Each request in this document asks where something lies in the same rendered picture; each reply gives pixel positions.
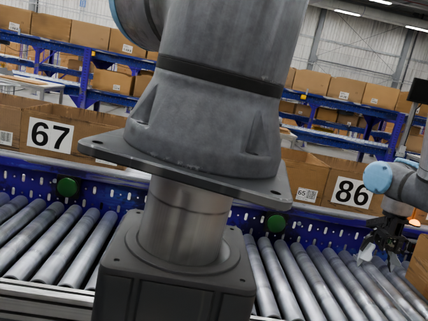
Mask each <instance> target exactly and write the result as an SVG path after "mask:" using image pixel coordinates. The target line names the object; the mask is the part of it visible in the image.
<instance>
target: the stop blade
mask: <svg viewBox="0 0 428 321"><path fill-rule="evenodd" d="M353 258H354V259H355V260H356V261H357V256H356V255H355V254H353ZM360 266H361V267H362V268H363V270H364V271H365V272H366V273H367V274H368V275H369V276H370V277H371V279H372V280H373V281H374V282H375V283H376V284H377V286H378V287H379V288H380V289H381V290H382V292H383V293H384V294H385V295H386V296H387V297H388V298H389V299H390V301H391V302H392V303H393V304H394V306H395V307H396V308H397V309H398V310H399V311H400V312H401V313H402V315H403V316H404V317H405V318H406V320H407V321H413V320H412V319H411V317H410V316H409V315H408V314H407V313H406V312H405V311H404V310H403V309H402V308H401V306H400V305H399V304H398V303H397V302H396V300H395V299H394V298H393V297H392V296H391V295H390V294H389V293H388V292H387V290H386V289H385V288H384V287H383V286H382V285H381V283H380V282H379V281H378V280H377V279H376V278H375V277H374V276H373V275H372V273H371V272H370V271H369V270H368V269H367V267H366V266H365V265H363V263H362V264H361V265H360Z"/></svg>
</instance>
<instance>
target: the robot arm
mask: <svg viewBox="0 0 428 321"><path fill-rule="evenodd" d="M108 1H109V7H110V11H111V15H112V17H113V20H114V22H115V24H116V26H117V27H118V29H119V31H120V32H121V33H122V34H123V35H124V36H125V37H126V38H127V39H128V40H129V41H130V42H132V43H134V44H135V45H137V46H138V47H140V48H142V49H144V50H147V51H150V52H158V57H157V63H156V67H155V72H154V74H153V77H152V79H151V81H150V83H149V84H148V86H147V87H146V89H145V91H144V92H143V93H142V95H141V97H140V98H139V100H138V102H137V103H136V105H135V107H134V108H133V109H132V111H131V113H130V114H129V116H128V117H127V120H126V124H125V130H124V136H123V137H124V140H125V141H126V142H127V143H128V144H130V145H131V146H132V147H134V148H135V149H137V150H139V151H141V152H143V153H145V154H147V155H150V156H152V157H155V158H157V159H160V160H162V161H165V162H168V163H171V164H174V165H177V166H181V167H184V168H188V169H192V170H195V171H200V172H204V173H209V174H212V175H219V176H225V177H230V178H240V179H249V180H263V179H268V178H272V177H274V176H276V174H277V172H278V168H279V165H280V161H281V157H282V153H281V143H280V123H279V113H278V109H279V103H280V99H281V97H282V93H283V88H284V86H285V82H286V79H287V75H288V73H289V69H290V65H291V62H292V58H293V55H294V51H295V49H296V45H297V41H298V37H299V33H300V31H301V27H302V24H303V20H304V16H305V13H306V9H307V7H308V4H312V3H317V2H319V1H324V0H108ZM363 182H364V185H365V187H366V188H367V189H368V191H370V192H372V193H375V194H384V196H383V200H382V203H381V206H380V207H381V208H382V209H383V211H382V214H384V215H385V216H383V217H378V218H371V219H369V220H366V227H368V228H370V229H372V230H373V231H371V232H370V233H369V234H368V235H367V236H366V237H365V238H364V239H363V241H362V244H361V246H360V250H359V254H358V258H357V267H359V266H360V265H361V264H362V261H363V260H364V261H366V262H369V261H371V259H372V258H373V257H372V252H373V250H374V249H375V247H376V245H378V246H379V247H378V248H379V249H380V250H381V251H384V250H385V251H386V253H387V255H388V257H387V260H388V264H387V266H388V269H389V272H390V273H391V272H392V271H393V269H394V267H395V266H398V267H401V262H400V261H399V259H398V258H397V254H400V253H401V254H402V255H404V251H405V249H406V246H407V244H408V240H409V239H407V238H406V237H404V236H403V235H402V232H403V229H404V225H405V224H406V225H408V224H409V220H408V219H407V218H408V217H411V215H412V213H413V209H414V207H415V208H418V209H420V210H422V211H424V212H427V213H428V114H427V122H426V126H425V132H424V140H423V144H422V151H421V155H420V162H419V163H417V162H413V161H410V160H406V159H402V158H399V157H398V158H396V159H395V161H394V162H384V161H377V162H372V163H370V164H369V165H368V166H367V167H366V168H365V170H364V173H363ZM374 241H375V244H376V245H375V244H373V243H374ZM404 242H405V246H404V250H402V247H403V243H404Z"/></svg>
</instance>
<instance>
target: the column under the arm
mask: <svg viewBox="0 0 428 321"><path fill-rule="evenodd" d="M143 212H144V210H137V209H132V210H129V211H128V212H127V213H126V215H125V217H124V219H123V221H122V223H121V224H120V226H119V228H118V230H117V232H116V233H115V235H114V237H113V239H112V241H111V243H110V245H109V247H108V248H107V250H106V252H105V254H104V256H103V258H102V259H101V261H100V265H99V268H98V272H97V281H96V289H95V294H94V302H93V307H92V316H91V321H250V317H251V314H252V309H253V304H254V301H255V296H256V291H257V286H256V282H255V278H254V275H253V271H252V267H251V263H250V259H249V256H248V252H247V249H246V245H245V240H244V237H243V233H242V231H241V229H239V228H238V227H235V226H231V225H226V227H225V231H224V235H223V238H222V242H221V245H220V249H219V252H218V256H217V258H216V259H215V260H214V261H213V262H211V263H209V264H207V265H203V266H185V265H180V264H175V263H172V262H168V261H166V260H163V259H160V258H158V257H156V256H154V255H152V254H150V253H149V252H147V251H146V250H145V249H144V248H143V247H142V246H141V244H140V243H139V240H138V234H139V229H140V226H141V221H142V217H143Z"/></svg>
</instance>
